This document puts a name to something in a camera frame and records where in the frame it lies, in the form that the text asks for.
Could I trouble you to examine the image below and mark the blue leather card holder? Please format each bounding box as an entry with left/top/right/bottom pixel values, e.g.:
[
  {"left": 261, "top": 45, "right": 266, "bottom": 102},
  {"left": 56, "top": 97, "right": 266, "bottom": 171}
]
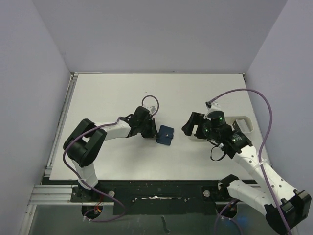
[{"left": 156, "top": 125, "right": 174, "bottom": 146}]

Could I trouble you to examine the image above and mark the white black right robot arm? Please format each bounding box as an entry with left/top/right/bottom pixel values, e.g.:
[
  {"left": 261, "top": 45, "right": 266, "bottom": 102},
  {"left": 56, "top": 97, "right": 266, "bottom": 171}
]
[{"left": 182, "top": 111, "right": 312, "bottom": 235}]

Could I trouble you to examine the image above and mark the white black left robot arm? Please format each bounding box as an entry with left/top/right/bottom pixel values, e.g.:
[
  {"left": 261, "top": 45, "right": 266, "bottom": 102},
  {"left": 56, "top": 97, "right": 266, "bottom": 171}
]
[{"left": 63, "top": 105, "right": 158, "bottom": 201}]

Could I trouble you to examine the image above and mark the white plastic card tray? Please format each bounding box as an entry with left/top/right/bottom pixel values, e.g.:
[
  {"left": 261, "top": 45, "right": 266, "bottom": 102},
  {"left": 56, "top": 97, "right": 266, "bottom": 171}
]
[{"left": 188, "top": 116, "right": 254, "bottom": 141}]

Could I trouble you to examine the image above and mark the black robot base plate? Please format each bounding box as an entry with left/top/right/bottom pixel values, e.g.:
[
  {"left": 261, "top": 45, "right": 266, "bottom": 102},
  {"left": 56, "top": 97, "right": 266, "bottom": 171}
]
[{"left": 70, "top": 180, "right": 231, "bottom": 215}]

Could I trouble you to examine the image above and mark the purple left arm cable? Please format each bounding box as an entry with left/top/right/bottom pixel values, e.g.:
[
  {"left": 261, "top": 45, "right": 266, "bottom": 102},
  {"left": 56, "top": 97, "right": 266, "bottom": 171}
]
[{"left": 62, "top": 94, "right": 160, "bottom": 223}]

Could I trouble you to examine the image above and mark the aluminium frame rail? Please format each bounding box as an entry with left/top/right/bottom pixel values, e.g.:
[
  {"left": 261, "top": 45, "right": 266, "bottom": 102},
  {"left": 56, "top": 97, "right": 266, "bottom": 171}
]
[{"left": 28, "top": 185, "right": 72, "bottom": 205}]

